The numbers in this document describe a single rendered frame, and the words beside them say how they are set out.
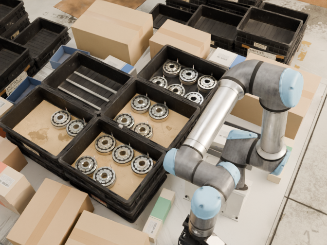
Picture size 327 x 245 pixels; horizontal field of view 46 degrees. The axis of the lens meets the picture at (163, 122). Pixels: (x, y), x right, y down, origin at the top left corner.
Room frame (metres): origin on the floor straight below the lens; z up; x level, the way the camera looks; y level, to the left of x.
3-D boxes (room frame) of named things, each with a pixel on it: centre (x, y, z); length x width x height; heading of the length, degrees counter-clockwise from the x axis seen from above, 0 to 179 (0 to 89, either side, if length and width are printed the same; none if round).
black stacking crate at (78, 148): (0.91, 0.24, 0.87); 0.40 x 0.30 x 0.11; 54
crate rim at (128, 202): (0.91, 0.24, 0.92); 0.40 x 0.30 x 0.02; 54
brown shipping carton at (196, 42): (1.76, -0.13, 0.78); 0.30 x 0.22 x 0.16; 56
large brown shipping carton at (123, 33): (1.91, 0.28, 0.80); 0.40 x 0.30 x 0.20; 61
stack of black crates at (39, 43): (2.31, 0.92, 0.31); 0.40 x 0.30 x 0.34; 149
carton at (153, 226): (0.71, 0.05, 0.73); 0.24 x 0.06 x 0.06; 153
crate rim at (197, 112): (1.15, 0.06, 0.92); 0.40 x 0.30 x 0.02; 54
